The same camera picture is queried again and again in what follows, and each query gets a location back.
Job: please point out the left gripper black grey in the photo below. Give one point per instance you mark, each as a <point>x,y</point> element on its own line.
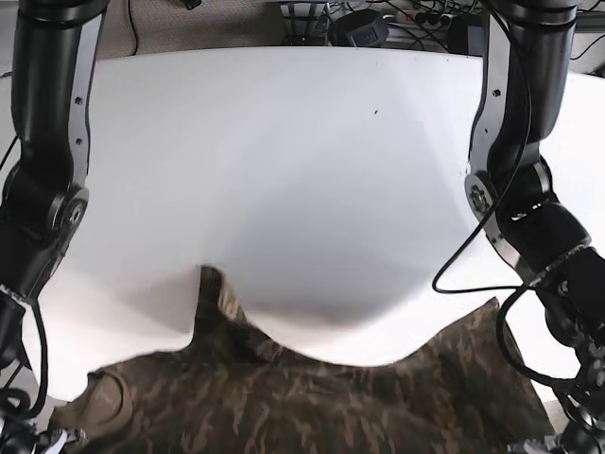
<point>575,439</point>

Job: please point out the black box under table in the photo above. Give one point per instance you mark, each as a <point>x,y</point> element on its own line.
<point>360,28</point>

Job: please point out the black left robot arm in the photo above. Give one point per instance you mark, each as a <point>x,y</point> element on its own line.
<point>509,187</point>

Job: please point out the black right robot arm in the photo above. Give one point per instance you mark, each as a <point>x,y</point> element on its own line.
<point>44,197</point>

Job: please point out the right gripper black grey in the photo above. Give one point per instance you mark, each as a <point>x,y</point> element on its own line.
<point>18,437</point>

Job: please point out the brown cloth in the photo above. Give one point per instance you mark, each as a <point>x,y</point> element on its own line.
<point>233,389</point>

